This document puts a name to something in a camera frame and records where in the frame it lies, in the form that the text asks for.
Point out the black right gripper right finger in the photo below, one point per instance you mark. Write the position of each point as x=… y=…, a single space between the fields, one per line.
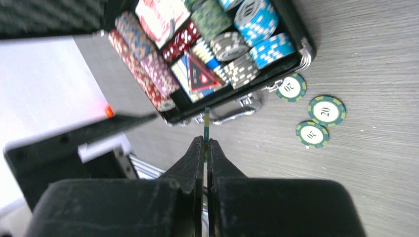
x=240 y=206

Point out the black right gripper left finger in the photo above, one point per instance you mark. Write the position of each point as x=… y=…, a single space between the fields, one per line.
x=108 y=208

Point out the green 20 chip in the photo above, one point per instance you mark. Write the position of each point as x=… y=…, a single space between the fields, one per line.
x=206 y=132
x=312 y=134
x=292 y=89
x=326 y=110

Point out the purple white chip roll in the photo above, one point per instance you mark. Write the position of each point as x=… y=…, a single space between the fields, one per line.
x=159 y=73

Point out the red white chip roll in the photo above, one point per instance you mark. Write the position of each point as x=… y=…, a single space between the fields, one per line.
x=160 y=102

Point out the black poker set case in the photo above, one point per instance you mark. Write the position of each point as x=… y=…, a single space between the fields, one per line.
x=20 y=19

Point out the red playing card box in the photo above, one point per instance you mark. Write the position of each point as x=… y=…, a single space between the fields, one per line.
x=161 y=18

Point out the green chip stack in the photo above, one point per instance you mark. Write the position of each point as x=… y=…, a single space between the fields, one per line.
x=209 y=17

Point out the grey chip row in case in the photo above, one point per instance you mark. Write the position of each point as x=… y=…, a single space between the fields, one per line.
x=230 y=48

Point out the row of red dice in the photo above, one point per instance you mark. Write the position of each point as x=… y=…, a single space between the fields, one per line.
x=181 y=42

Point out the blue chip row in case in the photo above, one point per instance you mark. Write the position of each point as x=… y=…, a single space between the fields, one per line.
x=257 y=22

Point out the blue-orange chip row in case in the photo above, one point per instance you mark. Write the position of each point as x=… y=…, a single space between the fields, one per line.
x=129 y=27

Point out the aluminium rail frame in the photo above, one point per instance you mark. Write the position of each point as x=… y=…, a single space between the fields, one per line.
x=144 y=170

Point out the orange clip on rail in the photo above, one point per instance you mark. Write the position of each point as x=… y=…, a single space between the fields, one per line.
x=108 y=111

